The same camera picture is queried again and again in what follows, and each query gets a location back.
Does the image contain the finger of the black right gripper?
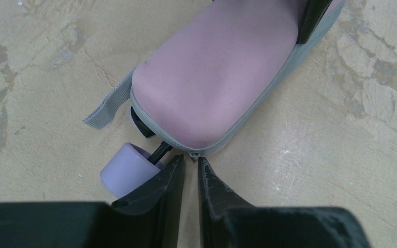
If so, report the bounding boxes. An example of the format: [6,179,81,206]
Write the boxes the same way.
[296,0,332,44]

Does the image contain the purple umbrella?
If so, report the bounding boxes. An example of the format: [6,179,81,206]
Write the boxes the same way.
[99,106,174,200]

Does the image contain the pink umbrella case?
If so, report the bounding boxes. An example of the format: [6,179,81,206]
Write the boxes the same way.
[84,1,344,158]

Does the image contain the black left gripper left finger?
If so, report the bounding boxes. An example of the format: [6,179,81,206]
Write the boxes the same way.
[0,155,185,247]

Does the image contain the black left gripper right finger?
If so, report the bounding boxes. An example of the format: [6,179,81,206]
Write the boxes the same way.
[198,157,371,247]

